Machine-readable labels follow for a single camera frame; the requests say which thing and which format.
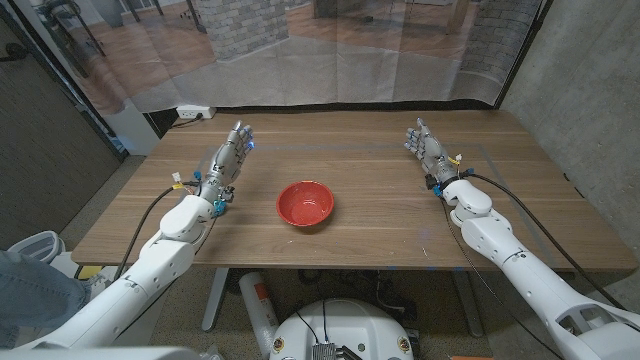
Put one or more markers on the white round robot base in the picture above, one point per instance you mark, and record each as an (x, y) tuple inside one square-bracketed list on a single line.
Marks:
[(345, 330)]

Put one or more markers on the grey table leg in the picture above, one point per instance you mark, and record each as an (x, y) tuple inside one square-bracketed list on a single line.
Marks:
[(469, 305), (215, 300)]

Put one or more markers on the person's leg in jeans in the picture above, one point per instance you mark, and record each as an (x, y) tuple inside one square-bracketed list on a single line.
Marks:
[(35, 295)]

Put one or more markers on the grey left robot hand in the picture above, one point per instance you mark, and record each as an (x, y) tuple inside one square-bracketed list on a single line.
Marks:
[(225, 162)]

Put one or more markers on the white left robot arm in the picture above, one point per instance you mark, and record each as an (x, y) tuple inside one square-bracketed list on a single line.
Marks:
[(150, 270)]

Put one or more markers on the white cylinder with orange label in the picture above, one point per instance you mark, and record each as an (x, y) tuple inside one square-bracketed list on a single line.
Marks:
[(257, 307)]

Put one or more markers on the red bowl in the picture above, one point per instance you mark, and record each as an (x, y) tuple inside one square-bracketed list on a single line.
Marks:
[(305, 204)]

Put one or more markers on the black backdrop frame pole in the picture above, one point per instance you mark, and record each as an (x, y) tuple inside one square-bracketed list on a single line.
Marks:
[(522, 55), (112, 142)]

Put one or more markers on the white ribbed plastic object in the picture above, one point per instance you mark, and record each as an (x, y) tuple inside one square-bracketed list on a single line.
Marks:
[(37, 246)]

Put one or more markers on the white power strip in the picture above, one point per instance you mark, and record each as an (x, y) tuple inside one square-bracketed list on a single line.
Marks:
[(192, 111)]

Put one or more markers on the white robot torso cover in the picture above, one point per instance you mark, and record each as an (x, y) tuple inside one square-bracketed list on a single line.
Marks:
[(100, 354)]

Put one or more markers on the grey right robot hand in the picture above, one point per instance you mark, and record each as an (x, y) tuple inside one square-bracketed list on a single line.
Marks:
[(431, 150)]

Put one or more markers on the yellow floor object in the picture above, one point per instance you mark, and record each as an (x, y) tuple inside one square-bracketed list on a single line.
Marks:
[(90, 272)]

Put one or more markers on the printed room backdrop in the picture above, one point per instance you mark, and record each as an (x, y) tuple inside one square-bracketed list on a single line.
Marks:
[(310, 65)]

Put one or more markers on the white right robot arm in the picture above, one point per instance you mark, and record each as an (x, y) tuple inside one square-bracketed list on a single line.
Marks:
[(530, 280)]

